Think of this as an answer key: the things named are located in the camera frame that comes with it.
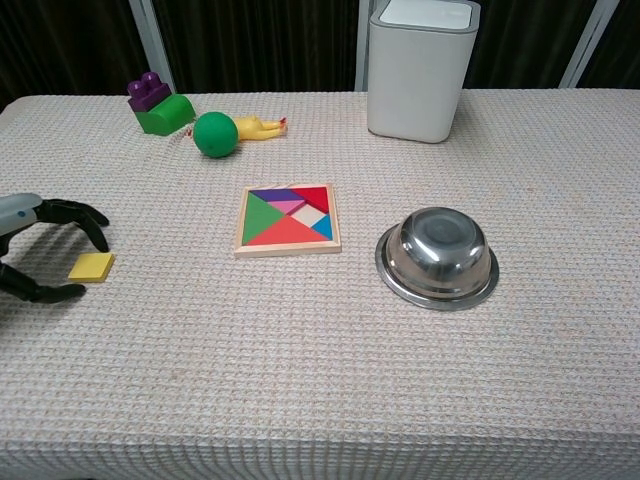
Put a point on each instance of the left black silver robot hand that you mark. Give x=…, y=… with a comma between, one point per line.
x=20, y=212

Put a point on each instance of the yellow square tile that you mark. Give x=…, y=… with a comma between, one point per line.
x=92, y=267

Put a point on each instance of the green tangram triangle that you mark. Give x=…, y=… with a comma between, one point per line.
x=260, y=217

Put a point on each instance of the purple tangram parallelogram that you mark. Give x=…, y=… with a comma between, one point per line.
x=277, y=195

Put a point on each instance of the orange-red large tangram triangle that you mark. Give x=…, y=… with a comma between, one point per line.
x=287, y=234

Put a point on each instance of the pink tangram triangle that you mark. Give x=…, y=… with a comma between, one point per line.
x=288, y=206

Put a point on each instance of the wooden tangram tray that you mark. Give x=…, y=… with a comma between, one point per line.
x=287, y=251

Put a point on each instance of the red tangram triangle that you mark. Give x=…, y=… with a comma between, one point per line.
x=315, y=197

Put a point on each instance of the blue triangular puzzle piece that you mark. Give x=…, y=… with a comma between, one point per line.
x=325, y=227

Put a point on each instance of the purple building block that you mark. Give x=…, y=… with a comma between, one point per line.
x=147, y=95

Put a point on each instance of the green building block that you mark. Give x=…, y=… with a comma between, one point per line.
x=165, y=117

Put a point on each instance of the green ball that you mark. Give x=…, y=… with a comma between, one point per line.
x=215, y=135

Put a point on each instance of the yellow rubber chicken toy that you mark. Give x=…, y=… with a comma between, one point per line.
x=251, y=128

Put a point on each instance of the black curtain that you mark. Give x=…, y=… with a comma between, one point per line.
x=250, y=45

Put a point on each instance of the white plastic trash bin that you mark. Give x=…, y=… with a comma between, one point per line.
x=415, y=75

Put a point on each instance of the upturned stainless steel bowl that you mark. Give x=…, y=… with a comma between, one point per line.
x=440, y=250

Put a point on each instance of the grey metal frame post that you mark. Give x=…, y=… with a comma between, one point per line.
x=587, y=45
x=362, y=45
x=150, y=40

